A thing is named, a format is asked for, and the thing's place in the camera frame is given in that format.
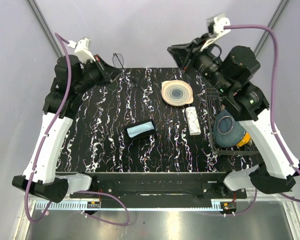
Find black wire dish rack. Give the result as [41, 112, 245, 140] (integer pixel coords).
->
[204, 84, 266, 156]

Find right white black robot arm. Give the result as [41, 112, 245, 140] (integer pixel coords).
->
[167, 14, 300, 199]

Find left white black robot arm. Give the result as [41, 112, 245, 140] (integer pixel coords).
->
[12, 37, 121, 203]

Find beige plate with blue rings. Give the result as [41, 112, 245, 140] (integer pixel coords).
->
[161, 80, 194, 107]

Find white geometric glasses case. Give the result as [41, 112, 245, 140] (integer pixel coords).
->
[185, 106, 201, 136]

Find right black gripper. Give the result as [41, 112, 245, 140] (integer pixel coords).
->
[167, 32, 232, 95]

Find yellow bowl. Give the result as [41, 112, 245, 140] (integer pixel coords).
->
[236, 132, 251, 148]

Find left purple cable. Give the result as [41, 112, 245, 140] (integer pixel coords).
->
[24, 32, 131, 226]

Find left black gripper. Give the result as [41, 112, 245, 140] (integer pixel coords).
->
[74, 54, 123, 95]

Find dark blue bowl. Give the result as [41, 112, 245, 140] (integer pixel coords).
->
[212, 109, 246, 148]

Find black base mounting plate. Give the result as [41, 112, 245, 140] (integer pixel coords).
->
[69, 171, 248, 201]

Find black rectangular glasses case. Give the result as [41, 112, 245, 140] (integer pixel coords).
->
[123, 119, 156, 141]

